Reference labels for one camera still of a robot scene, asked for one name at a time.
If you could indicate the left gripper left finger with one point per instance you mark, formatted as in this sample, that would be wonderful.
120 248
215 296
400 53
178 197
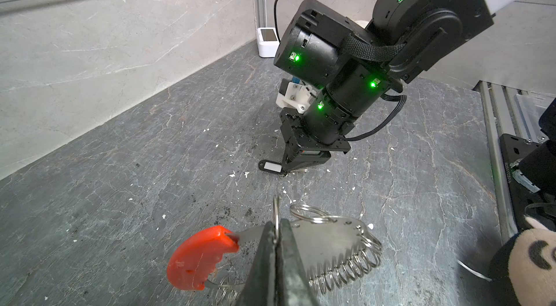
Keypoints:
260 287

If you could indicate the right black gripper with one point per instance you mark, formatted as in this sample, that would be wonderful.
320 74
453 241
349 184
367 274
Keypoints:
301 149

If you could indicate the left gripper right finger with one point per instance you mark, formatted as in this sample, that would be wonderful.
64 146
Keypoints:
292 284

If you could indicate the small black key tag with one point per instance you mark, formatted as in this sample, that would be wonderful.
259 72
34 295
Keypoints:
270 167

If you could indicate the red-handled metal key ring holder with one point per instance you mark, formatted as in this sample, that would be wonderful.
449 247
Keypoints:
335 251

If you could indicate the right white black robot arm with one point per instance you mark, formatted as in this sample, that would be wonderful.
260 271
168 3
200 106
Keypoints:
353 66

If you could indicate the white digital clock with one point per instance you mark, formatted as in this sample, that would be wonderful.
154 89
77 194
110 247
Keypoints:
267 42

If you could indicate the black-haired plush doll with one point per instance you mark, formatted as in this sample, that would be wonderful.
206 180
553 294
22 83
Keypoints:
523 269

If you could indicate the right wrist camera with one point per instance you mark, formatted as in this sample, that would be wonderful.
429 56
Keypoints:
296 96

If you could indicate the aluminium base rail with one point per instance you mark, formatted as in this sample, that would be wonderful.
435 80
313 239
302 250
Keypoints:
521 135

